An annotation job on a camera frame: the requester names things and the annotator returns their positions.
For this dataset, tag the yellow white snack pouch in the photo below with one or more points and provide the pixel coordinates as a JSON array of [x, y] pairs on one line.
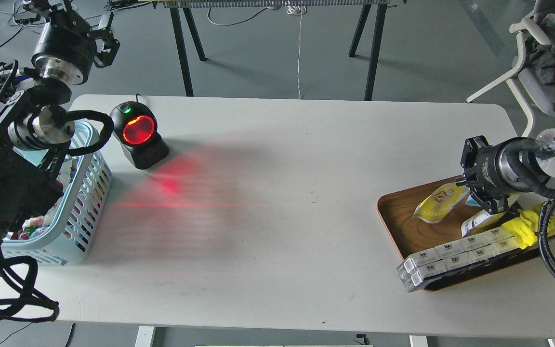
[[442, 201]]

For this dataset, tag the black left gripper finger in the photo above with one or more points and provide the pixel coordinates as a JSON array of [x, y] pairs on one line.
[[110, 46], [60, 15]]

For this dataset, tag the brown wooden tray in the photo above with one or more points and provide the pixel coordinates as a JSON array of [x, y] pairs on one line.
[[410, 234]]

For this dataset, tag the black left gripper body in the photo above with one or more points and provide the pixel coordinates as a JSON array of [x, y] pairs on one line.
[[74, 50]]

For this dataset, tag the white blue yellow pouch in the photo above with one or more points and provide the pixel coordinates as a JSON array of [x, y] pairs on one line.
[[483, 220]]

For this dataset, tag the red white snack bag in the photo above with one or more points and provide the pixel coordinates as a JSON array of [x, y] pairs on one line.
[[35, 226]]

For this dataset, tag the black power adapter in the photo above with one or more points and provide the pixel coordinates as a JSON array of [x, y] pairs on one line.
[[26, 18]]

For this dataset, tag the black barcode scanner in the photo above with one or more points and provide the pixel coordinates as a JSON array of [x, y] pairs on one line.
[[135, 127]]

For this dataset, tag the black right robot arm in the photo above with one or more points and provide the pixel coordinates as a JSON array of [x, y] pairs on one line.
[[515, 166]]

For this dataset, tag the clear wrapped white box pack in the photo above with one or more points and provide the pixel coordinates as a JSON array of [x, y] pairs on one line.
[[455, 257]]

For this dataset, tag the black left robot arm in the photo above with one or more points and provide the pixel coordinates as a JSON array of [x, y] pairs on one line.
[[36, 134]]

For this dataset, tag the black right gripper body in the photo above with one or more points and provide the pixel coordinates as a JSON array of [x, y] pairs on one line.
[[488, 175]]

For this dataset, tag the light blue plastic basket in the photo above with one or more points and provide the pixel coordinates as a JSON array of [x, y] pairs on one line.
[[68, 239]]

